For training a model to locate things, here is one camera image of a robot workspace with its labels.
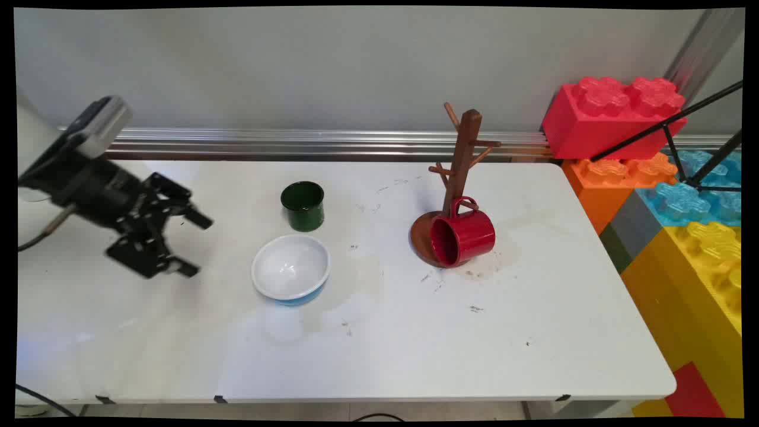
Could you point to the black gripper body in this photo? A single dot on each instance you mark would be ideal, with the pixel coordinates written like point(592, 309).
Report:
point(95, 190)

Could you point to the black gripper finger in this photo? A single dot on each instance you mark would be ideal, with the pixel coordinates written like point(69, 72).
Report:
point(145, 252)
point(178, 198)

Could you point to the red enamel mug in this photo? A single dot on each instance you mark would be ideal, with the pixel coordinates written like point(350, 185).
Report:
point(474, 234)

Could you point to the dark green enamel cup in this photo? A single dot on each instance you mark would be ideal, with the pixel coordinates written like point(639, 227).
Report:
point(303, 207)

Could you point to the white bowl with blue outside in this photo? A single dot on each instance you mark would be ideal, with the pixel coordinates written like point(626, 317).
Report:
point(290, 267)

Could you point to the brown wooden mug tree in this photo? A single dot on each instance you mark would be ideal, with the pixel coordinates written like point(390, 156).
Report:
point(465, 154)

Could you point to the big red toy brick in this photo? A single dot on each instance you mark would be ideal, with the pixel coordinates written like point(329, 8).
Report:
point(587, 121)

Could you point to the big orange toy brick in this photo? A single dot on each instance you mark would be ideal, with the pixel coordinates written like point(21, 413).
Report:
point(599, 184)

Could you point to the big dark green toy brick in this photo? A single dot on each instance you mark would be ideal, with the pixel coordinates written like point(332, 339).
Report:
point(616, 249)

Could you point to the big grey toy brick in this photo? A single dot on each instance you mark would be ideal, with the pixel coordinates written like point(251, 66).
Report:
point(637, 228)

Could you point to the black tripod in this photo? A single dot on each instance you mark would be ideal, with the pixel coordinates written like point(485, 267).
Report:
point(676, 148)

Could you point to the big blue toy brick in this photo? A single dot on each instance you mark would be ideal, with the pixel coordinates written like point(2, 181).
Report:
point(682, 201)

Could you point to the big yellow toy brick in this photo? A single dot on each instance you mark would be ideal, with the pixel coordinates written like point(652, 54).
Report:
point(688, 284)

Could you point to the upright aluminium profile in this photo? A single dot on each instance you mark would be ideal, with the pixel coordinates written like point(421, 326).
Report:
point(702, 50)

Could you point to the flat red toy brick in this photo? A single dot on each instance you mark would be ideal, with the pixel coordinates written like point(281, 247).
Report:
point(694, 391)

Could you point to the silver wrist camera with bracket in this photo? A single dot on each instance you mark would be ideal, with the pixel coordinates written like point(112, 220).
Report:
point(101, 127)

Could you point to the aluminium rail along wall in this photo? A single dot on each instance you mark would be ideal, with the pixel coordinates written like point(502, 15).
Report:
point(326, 144)

